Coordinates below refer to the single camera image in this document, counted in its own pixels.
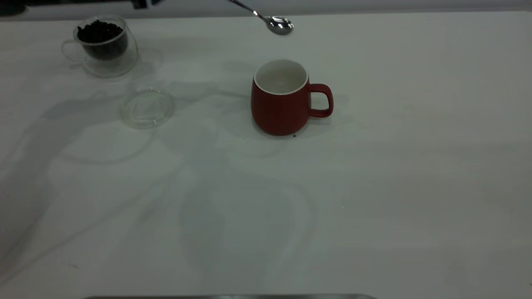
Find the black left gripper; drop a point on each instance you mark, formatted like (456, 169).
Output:
(143, 3)

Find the clear glass saucer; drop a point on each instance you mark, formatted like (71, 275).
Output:
(147, 109)

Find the red ceramic mug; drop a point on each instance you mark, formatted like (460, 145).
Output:
(278, 112)

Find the dark coffee beans pile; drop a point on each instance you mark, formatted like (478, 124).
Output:
(101, 37)

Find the clear glass cup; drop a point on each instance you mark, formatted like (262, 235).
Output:
(120, 58)

